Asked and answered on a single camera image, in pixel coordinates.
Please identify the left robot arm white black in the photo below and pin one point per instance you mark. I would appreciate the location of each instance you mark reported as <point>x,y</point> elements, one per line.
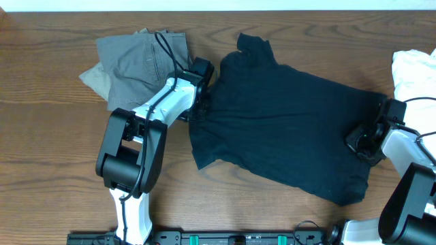
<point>130,158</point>

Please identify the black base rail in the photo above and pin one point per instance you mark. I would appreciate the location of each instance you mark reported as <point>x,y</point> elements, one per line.
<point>307,232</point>

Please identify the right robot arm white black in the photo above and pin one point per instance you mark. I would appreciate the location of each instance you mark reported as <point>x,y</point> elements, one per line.
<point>409,215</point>

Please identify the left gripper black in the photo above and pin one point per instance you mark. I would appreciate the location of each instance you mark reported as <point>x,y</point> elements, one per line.
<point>203,115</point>

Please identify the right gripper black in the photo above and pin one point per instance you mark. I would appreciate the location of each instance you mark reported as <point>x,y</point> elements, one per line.
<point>351,140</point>

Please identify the dark teal t-shirt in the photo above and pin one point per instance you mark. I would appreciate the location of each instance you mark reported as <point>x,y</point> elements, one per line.
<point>283,124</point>

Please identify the beige folded garment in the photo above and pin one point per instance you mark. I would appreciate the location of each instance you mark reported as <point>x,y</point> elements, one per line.
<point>98,80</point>

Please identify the white crumpled garment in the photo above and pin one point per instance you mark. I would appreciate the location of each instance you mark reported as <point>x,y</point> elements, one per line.
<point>413,73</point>

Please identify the grey folded shorts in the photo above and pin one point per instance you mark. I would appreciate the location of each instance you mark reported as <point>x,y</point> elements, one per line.
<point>138,66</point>

